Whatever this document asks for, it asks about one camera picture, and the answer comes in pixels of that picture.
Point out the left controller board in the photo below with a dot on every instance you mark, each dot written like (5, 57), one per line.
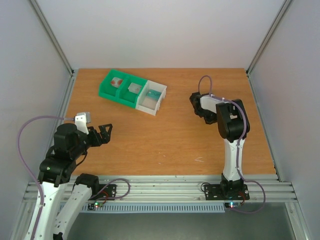
(96, 205)

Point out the teal card in bin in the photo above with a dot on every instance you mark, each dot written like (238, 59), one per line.
(153, 94)

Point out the controller board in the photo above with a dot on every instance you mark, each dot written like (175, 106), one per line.
(96, 205)
(233, 205)

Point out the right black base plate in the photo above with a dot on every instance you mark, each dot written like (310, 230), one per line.
(213, 192)

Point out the grey slotted cable duct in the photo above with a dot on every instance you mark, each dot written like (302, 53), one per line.
(148, 208)

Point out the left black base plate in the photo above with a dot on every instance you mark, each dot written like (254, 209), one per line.
(108, 193)

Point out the left aluminium frame post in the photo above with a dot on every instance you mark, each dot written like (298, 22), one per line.
(47, 28)

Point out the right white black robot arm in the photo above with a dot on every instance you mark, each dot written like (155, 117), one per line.
(233, 126)

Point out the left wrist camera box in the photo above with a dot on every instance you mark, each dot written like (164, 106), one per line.
(84, 117)

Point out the green bin middle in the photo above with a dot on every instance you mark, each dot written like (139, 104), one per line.
(127, 98)

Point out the grey card in bin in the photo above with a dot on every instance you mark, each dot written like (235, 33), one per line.
(134, 88)

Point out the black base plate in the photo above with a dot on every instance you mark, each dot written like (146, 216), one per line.
(213, 192)
(108, 193)

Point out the aluminium front rail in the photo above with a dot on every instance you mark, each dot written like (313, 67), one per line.
(188, 188)

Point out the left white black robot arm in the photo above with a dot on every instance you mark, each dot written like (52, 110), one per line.
(70, 141)

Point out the right controller board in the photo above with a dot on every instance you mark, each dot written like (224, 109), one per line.
(233, 205)

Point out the right aluminium frame post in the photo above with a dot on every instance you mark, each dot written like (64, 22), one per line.
(286, 4)

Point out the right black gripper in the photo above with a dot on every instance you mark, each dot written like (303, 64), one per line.
(197, 106)

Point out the white bin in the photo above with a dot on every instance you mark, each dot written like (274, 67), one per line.
(147, 105)

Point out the card with red circles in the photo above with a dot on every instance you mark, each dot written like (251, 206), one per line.
(116, 82)

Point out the green bin far left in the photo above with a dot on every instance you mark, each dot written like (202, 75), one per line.
(107, 90)

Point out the aluminium frame post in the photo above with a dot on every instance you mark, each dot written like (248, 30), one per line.
(286, 4)
(47, 28)

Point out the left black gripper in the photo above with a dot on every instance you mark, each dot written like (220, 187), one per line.
(106, 137)

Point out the green bin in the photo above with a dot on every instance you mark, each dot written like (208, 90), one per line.
(107, 90)
(127, 98)

